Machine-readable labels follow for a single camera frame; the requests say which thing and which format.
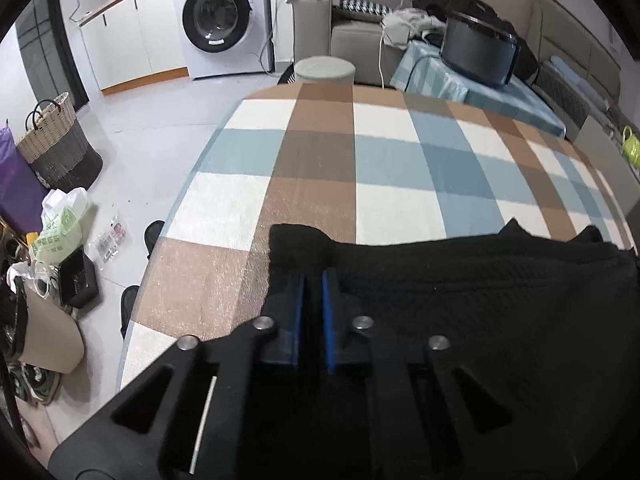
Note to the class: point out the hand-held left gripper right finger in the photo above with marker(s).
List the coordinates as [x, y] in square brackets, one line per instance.
[330, 320]

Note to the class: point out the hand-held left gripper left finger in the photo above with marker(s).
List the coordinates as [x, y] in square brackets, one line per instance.
[299, 320]

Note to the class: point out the black knit shirt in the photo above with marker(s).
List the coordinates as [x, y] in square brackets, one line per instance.
[475, 300]

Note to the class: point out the black chair caster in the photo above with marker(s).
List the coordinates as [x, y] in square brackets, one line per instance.
[154, 237]
[130, 310]

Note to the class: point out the plaid tablecloth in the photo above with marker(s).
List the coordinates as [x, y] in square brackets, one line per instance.
[390, 160]

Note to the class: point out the clear printed packet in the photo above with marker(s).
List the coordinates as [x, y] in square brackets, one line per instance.
[110, 240]

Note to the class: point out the black box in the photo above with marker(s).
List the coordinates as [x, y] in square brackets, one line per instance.
[77, 277]

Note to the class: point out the beige bag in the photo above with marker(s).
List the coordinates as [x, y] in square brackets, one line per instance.
[50, 335]

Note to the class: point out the round grey stool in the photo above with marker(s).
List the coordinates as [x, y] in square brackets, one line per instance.
[325, 70]

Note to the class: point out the green white plastic bag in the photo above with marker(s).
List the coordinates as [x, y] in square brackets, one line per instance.
[60, 230]

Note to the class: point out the grey sofa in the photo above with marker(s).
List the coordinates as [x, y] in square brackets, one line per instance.
[355, 50]

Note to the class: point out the blue checked table cover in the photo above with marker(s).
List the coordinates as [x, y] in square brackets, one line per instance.
[500, 102]

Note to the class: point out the woven laundry basket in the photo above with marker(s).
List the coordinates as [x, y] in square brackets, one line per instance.
[60, 150]

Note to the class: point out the grey garment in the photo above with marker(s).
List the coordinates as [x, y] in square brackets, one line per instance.
[407, 25]

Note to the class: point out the black storage basket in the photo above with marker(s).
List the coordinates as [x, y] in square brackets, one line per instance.
[477, 50]

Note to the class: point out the purple bag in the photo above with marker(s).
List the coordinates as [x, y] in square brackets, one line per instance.
[17, 185]

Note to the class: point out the houndstooth pillow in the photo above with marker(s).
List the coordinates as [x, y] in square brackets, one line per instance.
[365, 7]

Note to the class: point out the grey side cabinet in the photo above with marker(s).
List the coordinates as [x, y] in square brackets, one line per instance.
[605, 160]

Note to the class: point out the white washing machine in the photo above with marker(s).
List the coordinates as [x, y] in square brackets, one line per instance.
[220, 10]

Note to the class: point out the white kitchen base cabinets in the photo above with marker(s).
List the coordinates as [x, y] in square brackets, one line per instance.
[130, 35]

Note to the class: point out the black jacket pile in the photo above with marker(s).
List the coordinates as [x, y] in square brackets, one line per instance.
[450, 2]

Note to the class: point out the padded bed headboard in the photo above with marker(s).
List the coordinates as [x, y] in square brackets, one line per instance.
[565, 35]

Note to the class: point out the black framed door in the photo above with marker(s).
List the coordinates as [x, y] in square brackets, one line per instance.
[45, 45]

